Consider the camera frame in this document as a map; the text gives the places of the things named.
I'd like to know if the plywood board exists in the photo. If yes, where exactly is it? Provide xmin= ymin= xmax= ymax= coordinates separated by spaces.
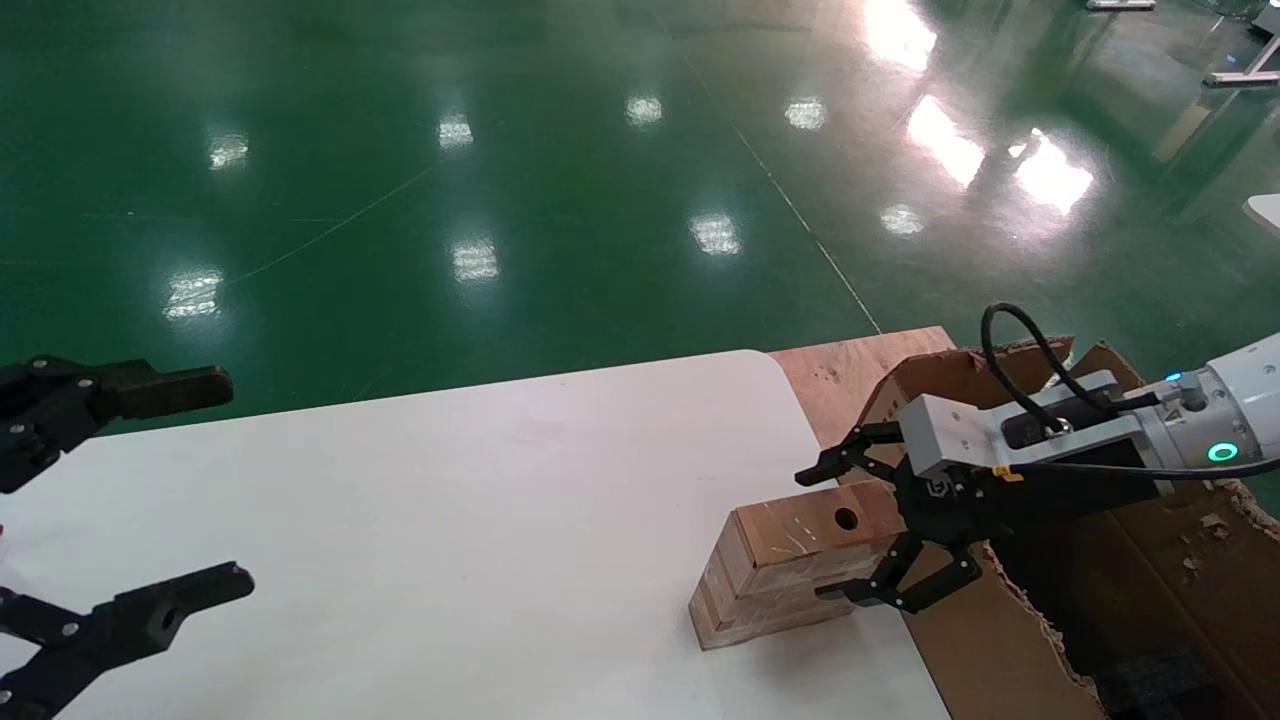
xmin=768 ymin=326 xmax=958 ymax=471

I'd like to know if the black foam block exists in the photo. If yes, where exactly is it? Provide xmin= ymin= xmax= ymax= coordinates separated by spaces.
xmin=1095 ymin=648 xmax=1216 ymax=720

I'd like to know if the black sleeved cable loop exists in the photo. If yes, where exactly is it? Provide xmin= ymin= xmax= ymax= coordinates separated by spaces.
xmin=980 ymin=302 xmax=1121 ymax=436

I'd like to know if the smooth black camera cable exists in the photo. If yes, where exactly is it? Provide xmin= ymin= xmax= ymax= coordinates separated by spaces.
xmin=995 ymin=455 xmax=1280 ymax=483

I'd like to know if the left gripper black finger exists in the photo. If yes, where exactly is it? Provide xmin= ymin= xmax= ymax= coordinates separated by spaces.
xmin=0 ymin=355 xmax=234 ymax=494
xmin=0 ymin=562 xmax=255 ymax=720

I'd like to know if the wooden block with hole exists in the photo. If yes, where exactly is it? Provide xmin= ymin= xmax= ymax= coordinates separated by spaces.
xmin=688 ymin=495 xmax=906 ymax=651

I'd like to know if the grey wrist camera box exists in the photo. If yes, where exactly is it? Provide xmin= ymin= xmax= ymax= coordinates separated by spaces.
xmin=897 ymin=370 xmax=1126 ymax=479

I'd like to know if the big torn cardboard box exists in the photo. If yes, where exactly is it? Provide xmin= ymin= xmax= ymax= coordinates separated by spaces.
xmin=855 ymin=338 xmax=1280 ymax=720

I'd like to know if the grey table leg with foot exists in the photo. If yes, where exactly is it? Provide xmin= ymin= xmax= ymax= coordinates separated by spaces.
xmin=1203 ymin=30 xmax=1280 ymax=89

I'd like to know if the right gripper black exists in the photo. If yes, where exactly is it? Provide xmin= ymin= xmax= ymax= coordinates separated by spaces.
xmin=795 ymin=420 xmax=1176 ymax=614

